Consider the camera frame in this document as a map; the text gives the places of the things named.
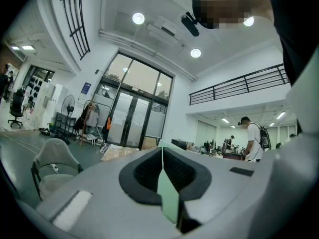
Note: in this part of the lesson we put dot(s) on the round ceiling light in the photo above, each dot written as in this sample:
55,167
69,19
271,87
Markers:
248,21
138,18
195,53

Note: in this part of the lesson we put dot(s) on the black balcony railing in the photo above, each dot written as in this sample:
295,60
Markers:
245,83

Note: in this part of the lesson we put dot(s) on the flattened cardboard sheets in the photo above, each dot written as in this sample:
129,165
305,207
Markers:
119,152

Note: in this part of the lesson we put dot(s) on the black-framed glass door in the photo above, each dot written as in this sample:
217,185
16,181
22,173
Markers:
134,116

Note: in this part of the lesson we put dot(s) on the coat rack with clothes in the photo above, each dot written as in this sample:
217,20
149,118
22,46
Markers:
92,118

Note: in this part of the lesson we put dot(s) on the person's black shirt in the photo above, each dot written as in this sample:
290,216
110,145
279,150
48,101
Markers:
296,21

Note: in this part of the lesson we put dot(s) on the black office chair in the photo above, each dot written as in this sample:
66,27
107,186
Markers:
16,103

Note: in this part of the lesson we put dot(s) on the black floor fan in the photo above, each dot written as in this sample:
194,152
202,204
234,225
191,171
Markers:
68,104

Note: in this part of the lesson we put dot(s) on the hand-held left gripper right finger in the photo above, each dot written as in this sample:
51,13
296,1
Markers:
231,195

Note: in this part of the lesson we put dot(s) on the blue wall poster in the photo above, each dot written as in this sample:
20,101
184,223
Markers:
86,88

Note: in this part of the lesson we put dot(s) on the light green board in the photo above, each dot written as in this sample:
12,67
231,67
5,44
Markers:
169,195

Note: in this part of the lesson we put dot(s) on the black head-mounted camera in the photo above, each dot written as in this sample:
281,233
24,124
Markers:
190,26

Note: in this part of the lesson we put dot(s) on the brown cardboard box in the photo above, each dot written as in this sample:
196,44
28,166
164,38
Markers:
149,143

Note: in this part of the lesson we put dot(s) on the grey chair with black legs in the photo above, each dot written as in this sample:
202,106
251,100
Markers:
54,153

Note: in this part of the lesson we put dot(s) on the white ceiling air conditioner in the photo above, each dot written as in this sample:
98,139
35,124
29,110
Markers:
162,30

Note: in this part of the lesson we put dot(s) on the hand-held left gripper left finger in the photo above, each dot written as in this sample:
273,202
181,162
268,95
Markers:
104,203

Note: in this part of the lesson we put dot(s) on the person's head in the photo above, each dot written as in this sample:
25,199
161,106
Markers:
224,9

